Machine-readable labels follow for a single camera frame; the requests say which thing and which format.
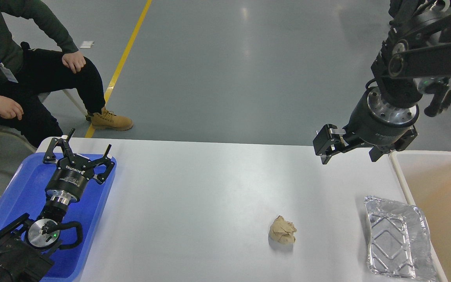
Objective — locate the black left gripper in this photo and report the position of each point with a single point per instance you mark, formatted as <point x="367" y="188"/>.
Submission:
<point x="70" y="179"/>

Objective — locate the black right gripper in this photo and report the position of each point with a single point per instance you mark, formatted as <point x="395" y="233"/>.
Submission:
<point x="373" y="122"/>

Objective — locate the aluminium foil tray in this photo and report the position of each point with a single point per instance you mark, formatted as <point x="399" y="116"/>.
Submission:
<point x="398" y="240"/>

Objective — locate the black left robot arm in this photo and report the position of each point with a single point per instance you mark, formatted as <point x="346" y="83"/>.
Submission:
<point x="50" y="211"/>

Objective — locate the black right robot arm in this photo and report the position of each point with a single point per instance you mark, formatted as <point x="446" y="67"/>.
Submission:
<point x="414" y="60"/>

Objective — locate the person's left hand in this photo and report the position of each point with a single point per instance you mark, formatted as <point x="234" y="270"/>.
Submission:
<point x="74" y="61"/>

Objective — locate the tan work boot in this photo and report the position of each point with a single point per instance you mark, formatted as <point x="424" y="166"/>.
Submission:
<point x="106" y="119"/>

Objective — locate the white chair under person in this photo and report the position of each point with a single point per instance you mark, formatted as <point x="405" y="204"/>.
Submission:
<point x="43" y="96"/>

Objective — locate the blue plastic tray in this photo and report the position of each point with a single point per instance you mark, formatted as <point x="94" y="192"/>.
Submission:
<point x="26" y="194"/>

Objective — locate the beige plastic bin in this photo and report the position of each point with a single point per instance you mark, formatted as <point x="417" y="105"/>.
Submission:
<point x="425" y="177"/>

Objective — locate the crumpled brown paper ball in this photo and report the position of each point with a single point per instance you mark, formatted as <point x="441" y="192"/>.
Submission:
<point x="282" y="231"/>

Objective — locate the white paper scrap on floor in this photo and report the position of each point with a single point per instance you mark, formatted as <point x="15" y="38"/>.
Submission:
<point x="86" y="44"/>

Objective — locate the seated person in green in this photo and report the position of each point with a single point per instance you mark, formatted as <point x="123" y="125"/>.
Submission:
<point x="27" y="72"/>

